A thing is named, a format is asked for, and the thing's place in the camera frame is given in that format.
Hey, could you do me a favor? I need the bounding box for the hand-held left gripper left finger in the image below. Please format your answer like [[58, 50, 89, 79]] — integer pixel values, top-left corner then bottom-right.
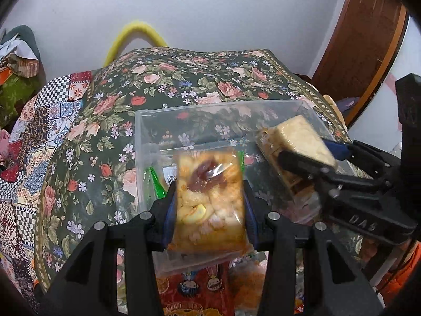
[[39, 182, 178, 316]]

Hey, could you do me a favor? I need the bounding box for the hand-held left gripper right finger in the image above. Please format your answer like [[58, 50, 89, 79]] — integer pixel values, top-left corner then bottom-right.
[[242, 184, 386, 316]]

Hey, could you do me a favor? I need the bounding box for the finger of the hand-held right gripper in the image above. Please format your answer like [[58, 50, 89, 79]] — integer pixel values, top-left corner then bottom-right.
[[278, 150, 392, 201], [324, 139, 401, 180]]

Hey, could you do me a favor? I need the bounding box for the clear packet of beige crackers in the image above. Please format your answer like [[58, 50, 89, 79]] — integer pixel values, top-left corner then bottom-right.
[[256, 115, 339, 206]]

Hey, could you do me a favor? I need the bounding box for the clear packet of mixed nuts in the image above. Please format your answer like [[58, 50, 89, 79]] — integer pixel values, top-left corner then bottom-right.
[[167, 147, 254, 255]]

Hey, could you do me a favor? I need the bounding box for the clear plastic container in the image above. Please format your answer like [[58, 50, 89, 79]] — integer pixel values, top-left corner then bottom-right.
[[135, 100, 333, 274]]

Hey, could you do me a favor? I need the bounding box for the green snack packet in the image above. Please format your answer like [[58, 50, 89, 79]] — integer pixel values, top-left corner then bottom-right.
[[145, 166, 169, 202]]

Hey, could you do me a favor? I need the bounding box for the person's orange clothing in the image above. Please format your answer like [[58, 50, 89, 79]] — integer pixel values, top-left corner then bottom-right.
[[378, 240, 421, 305]]

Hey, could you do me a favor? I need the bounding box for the orange crispy snack bag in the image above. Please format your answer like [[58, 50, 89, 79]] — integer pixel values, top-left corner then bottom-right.
[[230, 259, 274, 316]]

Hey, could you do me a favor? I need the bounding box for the red cartoon snack packet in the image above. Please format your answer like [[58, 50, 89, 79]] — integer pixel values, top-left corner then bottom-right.
[[156, 263, 236, 316]]

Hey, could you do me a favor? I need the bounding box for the brown wooden door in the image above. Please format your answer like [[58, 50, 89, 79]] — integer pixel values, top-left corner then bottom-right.
[[311, 0, 410, 129]]

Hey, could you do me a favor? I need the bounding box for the dark floral blanket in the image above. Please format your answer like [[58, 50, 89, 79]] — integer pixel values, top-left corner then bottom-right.
[[34, 48, 353, 303]]

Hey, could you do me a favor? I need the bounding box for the patchwork quilt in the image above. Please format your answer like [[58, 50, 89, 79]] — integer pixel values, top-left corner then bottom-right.
[[0, 70, 95, 303]]

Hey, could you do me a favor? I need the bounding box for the yellow foam hoop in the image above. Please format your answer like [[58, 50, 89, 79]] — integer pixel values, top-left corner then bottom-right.
[[103, 21, 169, 68]]

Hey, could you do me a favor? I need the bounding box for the pile of colourful cloths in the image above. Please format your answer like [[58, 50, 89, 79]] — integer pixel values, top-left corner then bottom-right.
[[0, 24, 46, 130]]

